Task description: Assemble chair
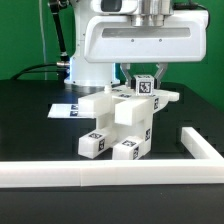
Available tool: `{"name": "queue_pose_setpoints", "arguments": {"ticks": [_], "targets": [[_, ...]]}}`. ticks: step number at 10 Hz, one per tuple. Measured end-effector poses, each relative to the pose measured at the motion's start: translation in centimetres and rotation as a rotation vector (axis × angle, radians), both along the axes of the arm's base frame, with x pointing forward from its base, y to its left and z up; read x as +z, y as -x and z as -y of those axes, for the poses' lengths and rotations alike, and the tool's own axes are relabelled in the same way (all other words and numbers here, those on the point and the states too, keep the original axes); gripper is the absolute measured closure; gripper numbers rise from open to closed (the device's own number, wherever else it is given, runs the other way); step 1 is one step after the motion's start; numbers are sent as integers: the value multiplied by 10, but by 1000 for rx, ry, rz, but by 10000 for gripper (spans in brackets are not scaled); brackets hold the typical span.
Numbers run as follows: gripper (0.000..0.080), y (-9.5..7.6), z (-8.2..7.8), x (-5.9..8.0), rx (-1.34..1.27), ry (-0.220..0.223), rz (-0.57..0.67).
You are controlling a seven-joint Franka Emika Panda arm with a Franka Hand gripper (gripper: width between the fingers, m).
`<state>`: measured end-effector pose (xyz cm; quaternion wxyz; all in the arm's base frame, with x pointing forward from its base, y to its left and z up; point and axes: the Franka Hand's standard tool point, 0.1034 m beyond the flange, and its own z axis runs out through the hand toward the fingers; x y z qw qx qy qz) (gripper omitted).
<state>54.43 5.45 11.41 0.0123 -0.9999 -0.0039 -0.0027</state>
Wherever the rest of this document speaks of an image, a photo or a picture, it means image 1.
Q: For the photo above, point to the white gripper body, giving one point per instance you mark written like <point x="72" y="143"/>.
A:
<point x="113" y="39"/>

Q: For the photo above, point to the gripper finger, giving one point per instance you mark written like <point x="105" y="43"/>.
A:
<point x="161" y="70"/>
<point x="125" y="67"/>

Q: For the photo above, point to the small tagged cube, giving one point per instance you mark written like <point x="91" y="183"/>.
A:
<point x="144" y="85"/>

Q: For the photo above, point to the white chair back frame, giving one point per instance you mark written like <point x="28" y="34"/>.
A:
<point x="127" y="108"/>

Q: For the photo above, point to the white chair seat part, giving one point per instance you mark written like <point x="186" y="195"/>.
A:
<point x="142" y="129"/>

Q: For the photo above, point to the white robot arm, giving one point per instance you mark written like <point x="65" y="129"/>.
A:
<point x="88" y="76"/>

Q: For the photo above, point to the white U-shaped fence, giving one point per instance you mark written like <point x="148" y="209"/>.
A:
<point x="206" y="166"/>

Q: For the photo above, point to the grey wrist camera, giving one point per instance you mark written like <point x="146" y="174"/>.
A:
<point x="114" y="6"/>

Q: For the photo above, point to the white marker base plate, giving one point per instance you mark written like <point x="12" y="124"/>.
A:
<point x="68" y="111"/>

